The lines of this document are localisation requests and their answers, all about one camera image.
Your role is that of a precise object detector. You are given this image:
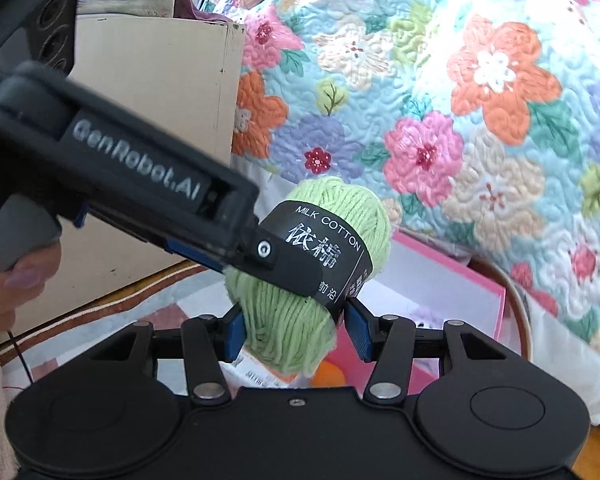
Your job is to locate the orange makeup sponge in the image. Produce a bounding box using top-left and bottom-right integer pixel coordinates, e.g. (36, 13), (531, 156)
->
(310, 361), (347, 388)

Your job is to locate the green yarn ball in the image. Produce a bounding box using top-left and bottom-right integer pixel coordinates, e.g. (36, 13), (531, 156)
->
(224, 177), (392, 376)

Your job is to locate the person left hand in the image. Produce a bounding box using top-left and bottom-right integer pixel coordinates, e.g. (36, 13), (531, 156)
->
(0, 242), (61, 335)

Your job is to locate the pink cardboard box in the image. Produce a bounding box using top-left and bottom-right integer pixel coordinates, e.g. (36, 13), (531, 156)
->
(324, 232), (506, 394)

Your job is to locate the beige cabinet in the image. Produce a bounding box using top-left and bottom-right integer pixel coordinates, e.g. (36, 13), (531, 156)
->
(0, 13), (246, 346)

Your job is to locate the floral quilt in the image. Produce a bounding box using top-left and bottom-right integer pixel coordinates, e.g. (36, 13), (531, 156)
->
(202, 0), (600, 352)

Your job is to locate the thin black cable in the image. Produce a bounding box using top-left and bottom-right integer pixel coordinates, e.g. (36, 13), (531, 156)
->
(5, 328), (37, 386)

